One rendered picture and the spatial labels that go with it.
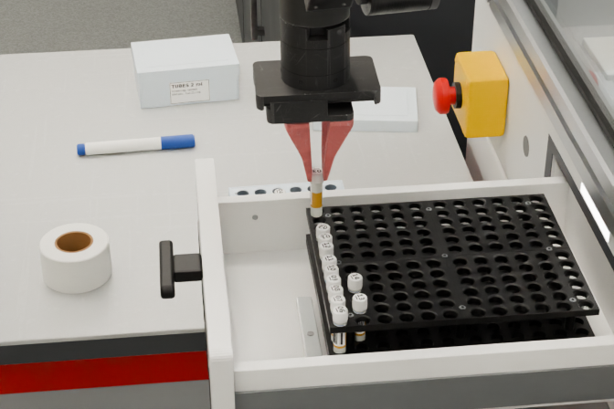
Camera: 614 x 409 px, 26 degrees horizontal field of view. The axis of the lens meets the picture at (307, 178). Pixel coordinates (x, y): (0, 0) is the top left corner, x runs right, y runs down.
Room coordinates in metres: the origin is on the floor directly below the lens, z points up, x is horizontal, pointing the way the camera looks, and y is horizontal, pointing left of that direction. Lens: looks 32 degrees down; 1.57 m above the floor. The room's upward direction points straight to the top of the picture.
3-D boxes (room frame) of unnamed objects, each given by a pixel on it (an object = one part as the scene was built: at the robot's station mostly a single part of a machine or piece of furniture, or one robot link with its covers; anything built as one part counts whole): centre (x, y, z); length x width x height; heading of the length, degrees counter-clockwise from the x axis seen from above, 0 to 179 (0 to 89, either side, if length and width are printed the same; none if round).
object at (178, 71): (1.51, 0.15, 0.79); 0.13 x 0.09 x 0.05; 102
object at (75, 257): (1.10, 0.24, 0.78); 0.07 x 0.07 x 0.04
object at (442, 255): (0.94, -0.12, 0.87); 0.22 x 0.18 x 0.06; 96
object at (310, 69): (0.98, -0.01, 1.07); 0.10 x 0.07 x 0.07; 95
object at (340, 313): (0.85, -0.03, 0.89); 0.01 x 0.01 x 0.05
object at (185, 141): (1.35, 0.20, 0.77); 0.14 x 0.02 x 0.02; 99
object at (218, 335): (0.92, 0.08, 0.87); 0.29 x 0.02 x 0.11; 6
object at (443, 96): (1.27, -0.15, 0.88); 0.04 x 0.03 x 0.04; 6
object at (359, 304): (0.86, -0.04, 0.89); 0.01 x 0.01 x 0.05
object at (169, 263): (0.91, 0.11, 0.91); 0.07 x 0.04 x 0.01; 6
